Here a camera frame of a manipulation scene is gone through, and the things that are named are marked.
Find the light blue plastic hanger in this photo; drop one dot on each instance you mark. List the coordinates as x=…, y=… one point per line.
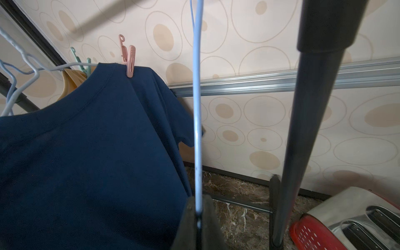
x=197, y=20

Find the pink plastic clothespin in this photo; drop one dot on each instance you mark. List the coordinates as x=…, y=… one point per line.
x=128, y=55

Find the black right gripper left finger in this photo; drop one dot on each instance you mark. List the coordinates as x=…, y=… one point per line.
x=186, y=237

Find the red polka dot toaster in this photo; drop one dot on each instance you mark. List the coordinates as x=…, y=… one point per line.
x=354, y=219

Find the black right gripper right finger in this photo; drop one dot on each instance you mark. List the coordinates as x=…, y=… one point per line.
x=212, y=237

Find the mustard yellow t-shirt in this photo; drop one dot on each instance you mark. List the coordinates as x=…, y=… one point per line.
x=72, y=79

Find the black clothes rack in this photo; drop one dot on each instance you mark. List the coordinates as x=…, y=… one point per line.
x=327, y=29

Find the navy blue t-shirt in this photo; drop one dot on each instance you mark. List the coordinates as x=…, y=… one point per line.
x=99, y=169

